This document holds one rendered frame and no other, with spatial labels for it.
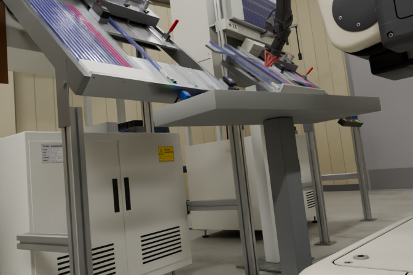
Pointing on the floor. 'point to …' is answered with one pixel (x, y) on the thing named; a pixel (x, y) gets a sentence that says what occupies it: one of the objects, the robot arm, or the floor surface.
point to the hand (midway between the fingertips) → (267, 65)
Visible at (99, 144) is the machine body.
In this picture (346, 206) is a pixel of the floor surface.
